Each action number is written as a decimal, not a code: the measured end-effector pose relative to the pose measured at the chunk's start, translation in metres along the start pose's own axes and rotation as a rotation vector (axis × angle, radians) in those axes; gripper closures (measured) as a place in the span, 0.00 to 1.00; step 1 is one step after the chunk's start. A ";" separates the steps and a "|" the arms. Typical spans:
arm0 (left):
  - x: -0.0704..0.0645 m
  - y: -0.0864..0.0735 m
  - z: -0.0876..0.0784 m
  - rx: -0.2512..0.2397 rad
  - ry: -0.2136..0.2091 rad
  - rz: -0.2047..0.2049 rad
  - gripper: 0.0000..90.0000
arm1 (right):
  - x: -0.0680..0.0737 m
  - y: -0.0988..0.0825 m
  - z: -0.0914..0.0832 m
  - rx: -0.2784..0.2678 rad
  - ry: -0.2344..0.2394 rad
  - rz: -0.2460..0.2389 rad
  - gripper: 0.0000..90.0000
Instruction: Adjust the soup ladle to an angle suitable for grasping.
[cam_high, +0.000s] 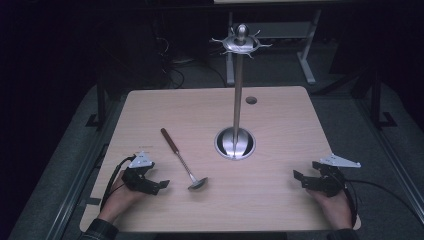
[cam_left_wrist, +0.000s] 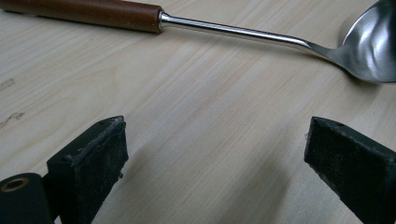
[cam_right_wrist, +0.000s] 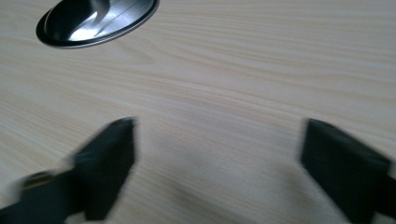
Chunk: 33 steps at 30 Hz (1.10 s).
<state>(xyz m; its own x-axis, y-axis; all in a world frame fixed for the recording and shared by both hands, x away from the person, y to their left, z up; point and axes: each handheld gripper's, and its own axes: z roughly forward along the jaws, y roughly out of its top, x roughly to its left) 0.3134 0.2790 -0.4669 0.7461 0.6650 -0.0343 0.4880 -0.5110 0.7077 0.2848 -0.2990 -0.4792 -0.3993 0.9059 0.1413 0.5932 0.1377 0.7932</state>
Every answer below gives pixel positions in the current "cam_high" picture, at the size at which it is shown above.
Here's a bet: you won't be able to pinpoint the black floor cables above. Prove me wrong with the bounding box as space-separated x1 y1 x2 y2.
154 34 228 89

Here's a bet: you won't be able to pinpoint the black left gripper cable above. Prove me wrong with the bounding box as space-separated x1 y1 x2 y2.
99 154 138 212

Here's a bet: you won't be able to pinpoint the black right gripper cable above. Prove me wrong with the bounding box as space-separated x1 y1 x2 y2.
341 173 424 228

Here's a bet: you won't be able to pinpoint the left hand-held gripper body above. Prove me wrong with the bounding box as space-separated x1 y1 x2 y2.
121 151 158 196

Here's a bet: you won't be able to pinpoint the black metal stand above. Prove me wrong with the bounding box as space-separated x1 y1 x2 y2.
368 68 398 130
84 78 108 132

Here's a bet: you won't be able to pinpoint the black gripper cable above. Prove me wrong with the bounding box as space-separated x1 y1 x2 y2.
341 173 424 228
99 154 138 212

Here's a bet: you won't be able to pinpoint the metal utensil hanging stand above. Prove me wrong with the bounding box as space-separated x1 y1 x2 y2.
210 23 273 161

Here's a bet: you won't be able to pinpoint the person's right hand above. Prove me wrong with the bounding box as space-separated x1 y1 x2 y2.
307 189 354 231

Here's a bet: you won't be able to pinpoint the white-legged desk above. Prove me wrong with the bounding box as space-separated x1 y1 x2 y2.
225 9 324 86

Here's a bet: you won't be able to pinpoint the metal ladle with wooden handle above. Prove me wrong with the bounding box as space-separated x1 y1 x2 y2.
160 127 209 192

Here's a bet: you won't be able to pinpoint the person's left hand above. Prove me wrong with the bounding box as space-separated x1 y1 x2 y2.
97 169 148 225

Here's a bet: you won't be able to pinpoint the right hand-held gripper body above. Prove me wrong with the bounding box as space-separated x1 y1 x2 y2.
311 153 362 198

